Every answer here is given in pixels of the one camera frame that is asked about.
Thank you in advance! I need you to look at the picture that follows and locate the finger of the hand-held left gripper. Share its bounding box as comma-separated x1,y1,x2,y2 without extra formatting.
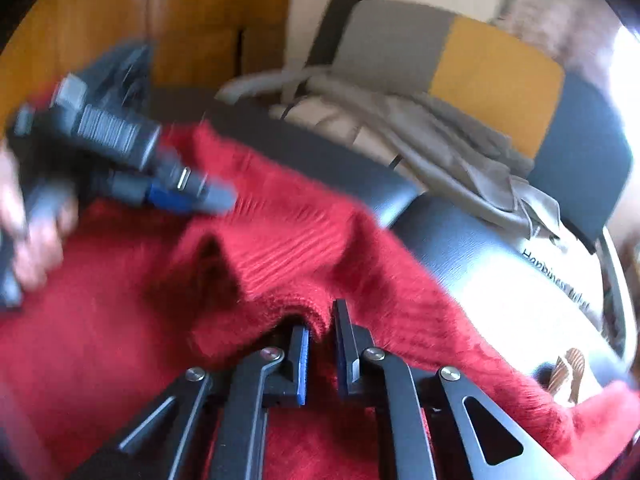
107,150,240,217

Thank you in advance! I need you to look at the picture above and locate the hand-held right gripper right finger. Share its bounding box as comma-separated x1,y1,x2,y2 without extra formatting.
332,299,576,480

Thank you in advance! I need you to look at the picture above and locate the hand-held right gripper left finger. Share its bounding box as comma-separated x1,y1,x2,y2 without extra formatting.
67,325,311,480

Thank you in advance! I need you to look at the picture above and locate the red fine knit sweater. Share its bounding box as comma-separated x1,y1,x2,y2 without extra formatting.
0,120,640,480

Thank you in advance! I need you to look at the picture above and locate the person's left hand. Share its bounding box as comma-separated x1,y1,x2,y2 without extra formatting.
0,150,79,292

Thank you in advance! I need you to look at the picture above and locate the wooden wardrobe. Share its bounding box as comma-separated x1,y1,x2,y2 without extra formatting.
0,0,296,126

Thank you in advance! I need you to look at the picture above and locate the grey hoodie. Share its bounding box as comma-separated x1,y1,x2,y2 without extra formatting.
217,62,561,241

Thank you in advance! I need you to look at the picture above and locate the grey yellow blue sofa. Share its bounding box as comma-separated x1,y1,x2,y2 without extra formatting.
287,0,632,256

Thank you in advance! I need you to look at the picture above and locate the pink patterned window curtain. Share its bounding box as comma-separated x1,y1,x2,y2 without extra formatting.
495,0,621,86

